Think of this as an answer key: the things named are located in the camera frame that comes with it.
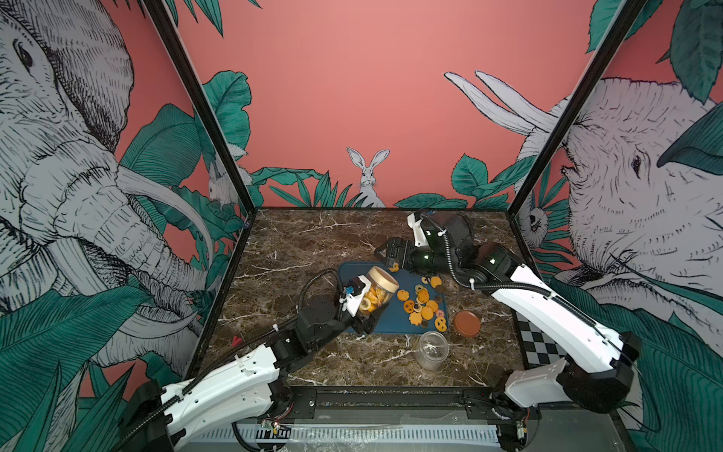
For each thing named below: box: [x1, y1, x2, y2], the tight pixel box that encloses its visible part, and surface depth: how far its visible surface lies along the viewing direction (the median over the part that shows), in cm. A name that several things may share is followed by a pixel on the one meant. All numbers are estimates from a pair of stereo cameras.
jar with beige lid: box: [359, 265, 401, 314], surface depth 68 cm
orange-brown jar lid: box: [453, 310, 482, 339], surface depth 90 cm
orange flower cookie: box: [409, 312, 423, 326], surface depth 90 cm
